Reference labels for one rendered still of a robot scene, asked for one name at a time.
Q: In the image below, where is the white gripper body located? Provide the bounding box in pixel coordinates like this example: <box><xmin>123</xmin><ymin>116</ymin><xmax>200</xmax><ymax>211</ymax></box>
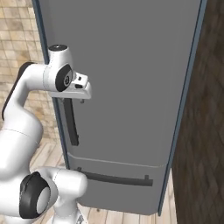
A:
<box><xmin>47</xmin><ymin>80</ymin><xmax>94</xmax><ymax>101</ymax></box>

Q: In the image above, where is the grey fridge door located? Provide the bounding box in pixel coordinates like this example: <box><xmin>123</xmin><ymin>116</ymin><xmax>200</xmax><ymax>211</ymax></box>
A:
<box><xmin>37</xmin><ymin>0</ymin><xmax>203</xmax><ymax>168</ymax></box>

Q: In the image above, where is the grey fridge freezer drawer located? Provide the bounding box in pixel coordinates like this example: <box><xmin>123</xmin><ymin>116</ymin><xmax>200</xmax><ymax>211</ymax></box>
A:
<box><xmin>66</xmin><ymin>151</ymin><xmax>168</xmax><ymax>216</ymax></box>

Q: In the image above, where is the blue fridge housing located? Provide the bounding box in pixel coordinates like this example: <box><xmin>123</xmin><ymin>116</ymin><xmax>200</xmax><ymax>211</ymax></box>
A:
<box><xmin>31</xmin><ymin>0</ymin><xmax>208</xmax><ymax>217</ymax></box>

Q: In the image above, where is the black vertical fridge door handle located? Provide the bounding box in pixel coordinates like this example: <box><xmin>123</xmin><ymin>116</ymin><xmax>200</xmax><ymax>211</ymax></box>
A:
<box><xmin>62</xmin><ymin>97</ymin><xmax>81</xmax><ymax>147</ymax></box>

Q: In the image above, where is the black horizontal freezer drawer handle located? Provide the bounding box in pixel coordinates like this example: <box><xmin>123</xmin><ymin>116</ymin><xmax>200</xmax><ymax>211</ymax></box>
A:
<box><xmin>76</xmin><ymin>166</ymin><xmax>154</xmax><ymax>187</ymax></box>

